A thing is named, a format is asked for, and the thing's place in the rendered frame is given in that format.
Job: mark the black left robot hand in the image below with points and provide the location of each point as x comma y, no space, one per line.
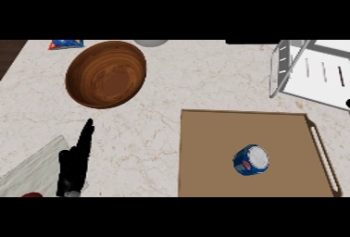
78,157

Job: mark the brown wooden tray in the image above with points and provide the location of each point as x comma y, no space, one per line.
237,139

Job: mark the blue can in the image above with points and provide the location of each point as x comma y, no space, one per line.
252,160

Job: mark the red round object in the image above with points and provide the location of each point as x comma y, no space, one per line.
32,194

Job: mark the brown wooden bowl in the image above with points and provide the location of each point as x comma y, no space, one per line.
107,74

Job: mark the blue and orange packet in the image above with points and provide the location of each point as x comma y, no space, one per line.
67,44

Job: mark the dark wooden panel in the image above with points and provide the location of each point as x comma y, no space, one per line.
8,52

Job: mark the grey round object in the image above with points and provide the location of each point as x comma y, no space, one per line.
152,43

